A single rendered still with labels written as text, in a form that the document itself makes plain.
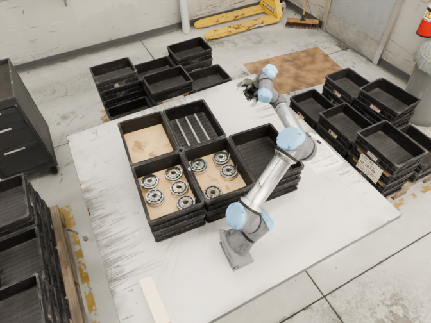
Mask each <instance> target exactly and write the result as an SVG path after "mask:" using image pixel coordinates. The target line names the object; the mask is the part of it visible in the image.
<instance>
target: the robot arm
mask: <svg viewBox="0 0 431 323"><path fill-rule="evenodd" d="M277 72H278V71H277V68H276V67H275V66H274V65H271V64H268V65H266V66H265V67H264V68H263V69H262V70H261V71H260V73H259V74H258V75H257V76H256V77H255V78H254V80H253V81H252V83H245V84H243V85H241V86H240V87H238V88H237V89H236V92H240V91H241V90H243V92H244V91H245V93H243V92H242V93H243V94H244V95H245V97H247V98H246V99H247V100H248V101H249V102H250V101H251V100H252V99H253V102H252V104H251V107H252V106H253V107H255V106H256V104H257V103H258V101H260V102H263V103H269V104H270V105H271V106H272V107H273V108H274V110H275V112H276V114H277V116H278V117H279V119H280V120H281V122H282V124H283V126H284V128H285V129H283V130H282V131H281V132H280V133H279V134H278V136H277V141H276V143H277V146H276V148H275V155H274V156H273V158H272V159H271V161H270V162H269V164H268V165H267V167H266V168H265V169H264V171H263V172H262V173H261V175H260V177H259V178H258V179H257V181H256V182H255V184H254V185H253V186H252V188H251V190H250V191H249V192H248V194H247V195H246V196H245V197H241V198H240V199H239V201H238V202H235V203H231V204H230V205H229V207H228V208H227V210H226V222H227V224H228V225H229V226H230V227H231V229H229V230H228V231H227V232H226V233H225V238H226V241H227V243H228V245H229V246H230V247H231V249H232V250H233V251H234V252H235V253H237V254H238V255H239V256H245V255H247V254H248V253H249V251H250V249H251V248H252V246H253V244H254V243H255V242H257V241H258V240H259V239H260V238H262V237H263V236H264V235H265V234H266V233H267V232H269V231H270V230H271V229H272V228H273V227H274V222H273V220H272V218H271V217H270V216H269V214H268V213H267V212H266V211H265V209H263V208H261V206H262V205H263V204H264V202H265V201H266V199H267V198H268V197H269V195H270V194H271V192H272V191H273V189H274V188H275V186H276V185H277V184H278V182H279V181H280V180H281V178H282V177H283V175H284V174H285V173H286V171H287V169H288V168H289V167H290V166H291V165H292V164H295V163H297V162H298V160H299V161H301V162H307V161H310V160H311V159H313V158H314V157H315V155H316V153H317V145H316V143H315V142H314V141H313V139H312V138H311V137H310V135H308V134H306V132H305V131H304V130H303V128H302V126H301V125H300V123H299V122H298V120H297V118H296V117H295V115H294V114H293V112H292V110H291V109H290V108H289V105H288V102H287V101H286V99H285V98H284V97H282V96H281V95H280V94H279V93H278V92H277V91H276V90H275V89H274V88H273V80H274V77H275V76H276V75H277ZM242 93H241V94H242Z"/></svg>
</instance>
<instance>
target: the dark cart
mask: <svg viewBox="0 0 431 323"><path fill-rule="evenodd" d="M56 165H58V164H57V160H56V155H55V150H54V147H53V142H52V139H51V134H50V131H49V126H48V125H47V122H46V121H45V119H44V118H43V116H42V114H41V112H40V110H39V109H38V107H37V105H36V104H35V102H34V100H33V98H32V97H31V95H30V93H29V92H28V89H27V88H26V86H25V85H24V83H23V81H22V79H21V78H20V76H19V74H18V73H17V71H16V69H15V67H14V66H13V64H12V62H11V61H10V59H9V58H6V59H3V60H0V179H1V180H2V179H6V178H9V177H11V176H14V175H17V174H20V173H23V174H24V175H25V176H29V175H31V174H34V173H36V172H40V171H42V170H45V169H48V168H51V169H52V170H53V171H54V173H56V172H58V170H57V168H56Z"/></svg>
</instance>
